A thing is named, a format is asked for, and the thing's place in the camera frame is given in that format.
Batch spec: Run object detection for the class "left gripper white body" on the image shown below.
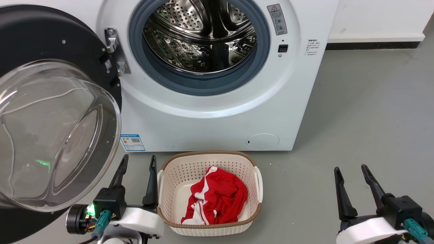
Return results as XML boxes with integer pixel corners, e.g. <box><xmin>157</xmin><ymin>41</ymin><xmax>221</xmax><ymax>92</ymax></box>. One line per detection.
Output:
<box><xmin>66</xmin><ymin>203</ymin><xmax>165</xmax><ymax>238</ymax></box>

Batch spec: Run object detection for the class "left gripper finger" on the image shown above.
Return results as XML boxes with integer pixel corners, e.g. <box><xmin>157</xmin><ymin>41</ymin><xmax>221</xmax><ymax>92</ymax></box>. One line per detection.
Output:
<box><xmin>142</xmin><ymin>155</ymin><xmax>159</xmax><ymax>208</ymax></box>
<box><xmin>108</xmin><ymin>154</ymin><xmax>129</xmax><ymax>188</ymax></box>

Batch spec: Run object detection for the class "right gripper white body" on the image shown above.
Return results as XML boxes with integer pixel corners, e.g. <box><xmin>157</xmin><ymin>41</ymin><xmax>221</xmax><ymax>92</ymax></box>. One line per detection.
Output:
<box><xmin>336</xmin><ymin>217</ymin><xmax>407</xmax><ymax>244</ymax></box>

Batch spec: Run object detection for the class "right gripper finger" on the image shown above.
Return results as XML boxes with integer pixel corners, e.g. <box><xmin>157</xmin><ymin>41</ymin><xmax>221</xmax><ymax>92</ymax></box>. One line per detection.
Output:
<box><xmin>361</xmin><ymin>164</ymin><xmax>387</xmax><ymax>208</ymax></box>
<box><xmin>334</xmin><ymin>166</ymin><xmax>358</xmax><ymax>221</ymax></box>

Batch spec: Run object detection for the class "black round glass washer door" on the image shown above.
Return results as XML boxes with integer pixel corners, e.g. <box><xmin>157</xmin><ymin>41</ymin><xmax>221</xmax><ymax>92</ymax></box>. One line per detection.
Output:
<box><xmin>0</xmin><ymin>4</ymin><xmax>122</xmax><ymax>244</ymax></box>

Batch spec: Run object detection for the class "white front-load washing machine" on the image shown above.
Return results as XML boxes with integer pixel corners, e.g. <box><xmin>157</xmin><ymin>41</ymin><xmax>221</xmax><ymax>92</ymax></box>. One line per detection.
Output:
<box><xmin>61</xmin><ymin>0</ymin><xmax>340</xmax><ymax>152</ymax></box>

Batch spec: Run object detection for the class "metal washer door hinge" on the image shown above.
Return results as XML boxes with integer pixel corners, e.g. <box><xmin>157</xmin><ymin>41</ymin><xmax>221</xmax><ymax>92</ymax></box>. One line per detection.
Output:
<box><xmin>103</xmin><ymin>28</ymin><xmax>132</xmax><ymax>77</ymax></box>

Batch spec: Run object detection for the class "cream perforated laundry basket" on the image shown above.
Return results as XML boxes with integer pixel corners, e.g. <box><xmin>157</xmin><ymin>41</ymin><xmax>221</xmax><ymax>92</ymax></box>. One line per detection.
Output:
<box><xmin>157</xmin><ymin>151</ymin><xmax>263</xmax><ymax>237</ymax></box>

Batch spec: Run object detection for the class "blue energy label sticker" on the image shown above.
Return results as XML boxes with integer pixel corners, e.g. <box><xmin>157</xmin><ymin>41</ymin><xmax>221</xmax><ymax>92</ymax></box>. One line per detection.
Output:
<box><xmin>120</xmin><ymin>134</ymin><xmax>146</xmax><ymax>152</ymax></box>

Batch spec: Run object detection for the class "red and white garment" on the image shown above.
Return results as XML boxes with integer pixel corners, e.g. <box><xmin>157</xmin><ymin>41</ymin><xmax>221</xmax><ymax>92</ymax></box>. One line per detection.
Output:
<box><xmin>181</xmin><ymin>166</ymin><xmax>248</xmax><ymax>225</ymax></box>

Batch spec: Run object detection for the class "round white filter cover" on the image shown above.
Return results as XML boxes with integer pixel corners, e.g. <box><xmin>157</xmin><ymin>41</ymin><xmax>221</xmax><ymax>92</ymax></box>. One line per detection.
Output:
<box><xmin>246</xmin><ymin>133</ymin><xmax>280</xmax><ymax>151</ymax></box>

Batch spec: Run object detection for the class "printed text notice sticker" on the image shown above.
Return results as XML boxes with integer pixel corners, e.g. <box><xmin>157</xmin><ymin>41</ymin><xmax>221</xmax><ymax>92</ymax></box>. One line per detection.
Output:
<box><xmin>304</xmin><ymin>38</ymin><xmax>320</xmax><ymax>56</ymax></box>

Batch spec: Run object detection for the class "stainless steel washer drum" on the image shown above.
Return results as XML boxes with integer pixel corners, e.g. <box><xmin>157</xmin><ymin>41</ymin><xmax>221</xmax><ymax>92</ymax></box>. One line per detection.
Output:
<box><xmin>143</xmin><ymin>0</ymin><xmax>257</xmax><ymax>75</ymax></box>

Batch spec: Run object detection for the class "grey warning label sticker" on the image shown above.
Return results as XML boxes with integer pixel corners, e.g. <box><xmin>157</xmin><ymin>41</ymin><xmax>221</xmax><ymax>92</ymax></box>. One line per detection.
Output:
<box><xmin>267</xmin><ymin>4</ymin><xmax>288</xmax><ymax>36</ymax></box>

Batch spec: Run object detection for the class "left teal cable connector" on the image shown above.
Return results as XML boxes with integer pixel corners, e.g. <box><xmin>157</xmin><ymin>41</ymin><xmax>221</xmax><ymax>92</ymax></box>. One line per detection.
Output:
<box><xmin>91</xmin><ymin>210</ymin><xmax>112</xmax><ymax>241</ymax></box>

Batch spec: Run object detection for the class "teal cable connector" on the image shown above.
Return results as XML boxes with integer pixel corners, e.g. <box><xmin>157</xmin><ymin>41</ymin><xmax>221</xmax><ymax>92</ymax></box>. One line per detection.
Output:
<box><xmin>403</xmin><ymin>219</ymin><xmax>429</xmax><ymax>244</ymax></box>
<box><xmin>91</xmin><ymin>210</ymin><xmax>112</xmax><ymax>241</ymax></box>

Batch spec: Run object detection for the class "right teal cable connector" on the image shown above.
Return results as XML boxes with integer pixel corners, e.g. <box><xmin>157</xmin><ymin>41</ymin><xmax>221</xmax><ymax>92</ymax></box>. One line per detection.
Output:
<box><xmin>403</xmin><ymin>219</ymin><xmax>429</xmax><ymax>244</ymax></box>

